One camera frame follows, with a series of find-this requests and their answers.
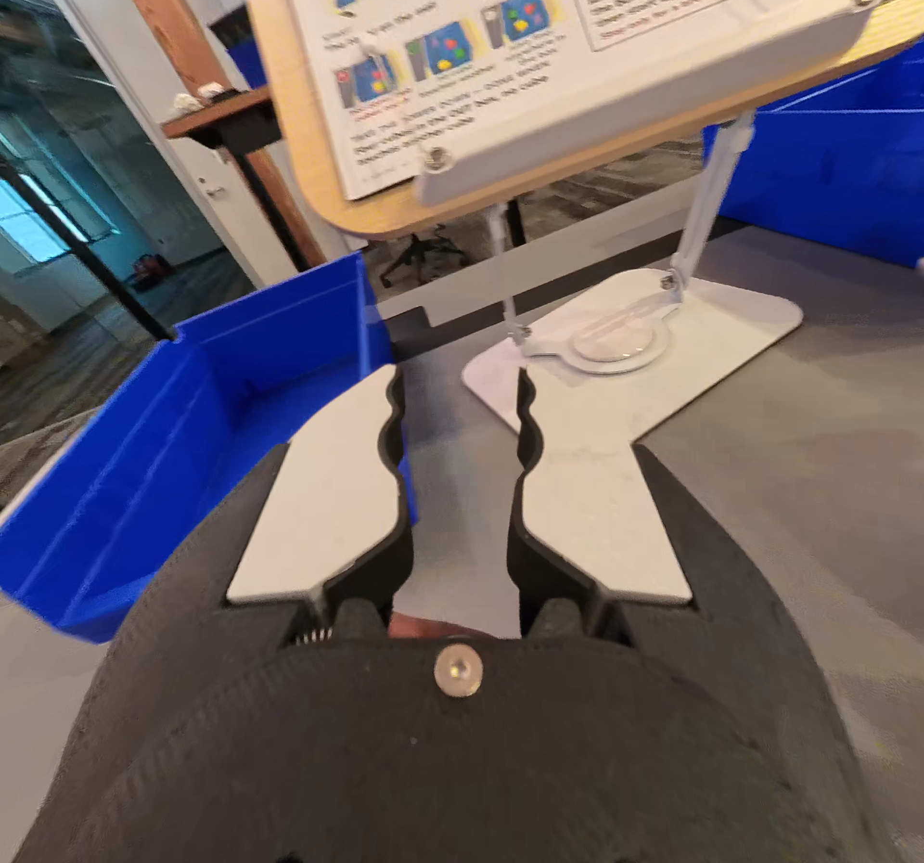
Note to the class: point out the wooden pillar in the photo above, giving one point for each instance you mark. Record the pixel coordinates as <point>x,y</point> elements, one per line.
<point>166,25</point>

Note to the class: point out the blue plastic bin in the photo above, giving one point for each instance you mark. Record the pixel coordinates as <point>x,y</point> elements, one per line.
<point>144,480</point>
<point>830,184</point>

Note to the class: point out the black wheeled office chair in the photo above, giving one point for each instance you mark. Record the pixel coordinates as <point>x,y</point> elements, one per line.
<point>426,249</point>

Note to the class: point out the white door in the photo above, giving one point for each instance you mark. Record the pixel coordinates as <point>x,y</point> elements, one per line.
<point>173,170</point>

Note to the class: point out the instruction board on stand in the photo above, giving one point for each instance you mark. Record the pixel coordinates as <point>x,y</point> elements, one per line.
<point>722,314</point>

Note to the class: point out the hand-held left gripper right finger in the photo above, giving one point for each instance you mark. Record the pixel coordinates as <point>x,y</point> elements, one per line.
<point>599,531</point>

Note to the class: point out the red bag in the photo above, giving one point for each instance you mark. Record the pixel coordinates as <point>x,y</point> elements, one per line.
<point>151,269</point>

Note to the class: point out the brown table black legs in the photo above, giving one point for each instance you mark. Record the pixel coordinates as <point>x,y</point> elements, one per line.
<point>209,119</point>

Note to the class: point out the white crumpled cloth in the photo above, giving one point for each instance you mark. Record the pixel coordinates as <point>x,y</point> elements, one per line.
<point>185,103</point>
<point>211,90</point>

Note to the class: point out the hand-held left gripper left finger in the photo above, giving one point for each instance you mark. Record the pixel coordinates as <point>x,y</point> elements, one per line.
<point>325,516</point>

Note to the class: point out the grey desk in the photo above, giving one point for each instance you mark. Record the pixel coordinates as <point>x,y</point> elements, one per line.
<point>794,480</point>

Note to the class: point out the black monitor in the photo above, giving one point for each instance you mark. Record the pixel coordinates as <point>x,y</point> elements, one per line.
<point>227,29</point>

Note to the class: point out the small blue storage bin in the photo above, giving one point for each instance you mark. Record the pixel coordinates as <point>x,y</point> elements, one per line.
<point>249,65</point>

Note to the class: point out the printed instruction sheet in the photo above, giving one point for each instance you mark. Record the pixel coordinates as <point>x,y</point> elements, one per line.
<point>505,105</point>

